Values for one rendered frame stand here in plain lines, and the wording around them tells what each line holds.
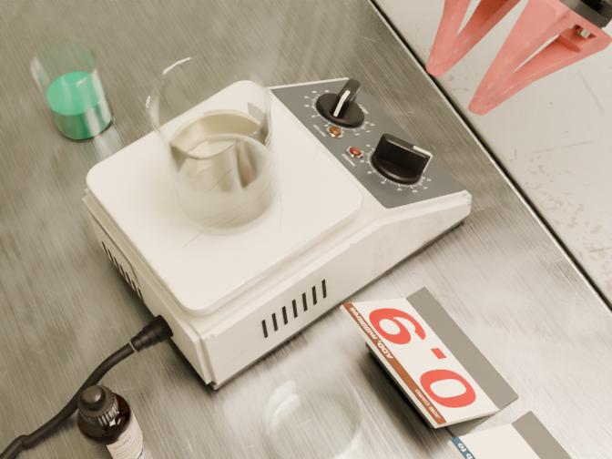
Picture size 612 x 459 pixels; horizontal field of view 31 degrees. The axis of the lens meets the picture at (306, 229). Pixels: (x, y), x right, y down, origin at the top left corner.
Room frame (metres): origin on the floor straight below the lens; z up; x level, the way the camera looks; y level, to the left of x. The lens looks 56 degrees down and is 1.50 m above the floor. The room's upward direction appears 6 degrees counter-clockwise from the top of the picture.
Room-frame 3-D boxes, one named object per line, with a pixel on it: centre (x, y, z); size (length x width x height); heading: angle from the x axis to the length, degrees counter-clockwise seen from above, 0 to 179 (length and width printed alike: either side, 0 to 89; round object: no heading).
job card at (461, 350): (0.29, -0.06, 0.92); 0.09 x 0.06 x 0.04; 28
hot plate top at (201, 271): (0.37, 0.04, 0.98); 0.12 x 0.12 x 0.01; 31
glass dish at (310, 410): (0.26, 0.01, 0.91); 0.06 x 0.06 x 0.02
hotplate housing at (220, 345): (0.39, 0.02, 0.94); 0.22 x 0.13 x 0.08; 121
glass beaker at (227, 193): (0.37, 0.04, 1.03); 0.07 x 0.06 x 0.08; 171
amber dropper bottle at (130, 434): (0.26, 0.12, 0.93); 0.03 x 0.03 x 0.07
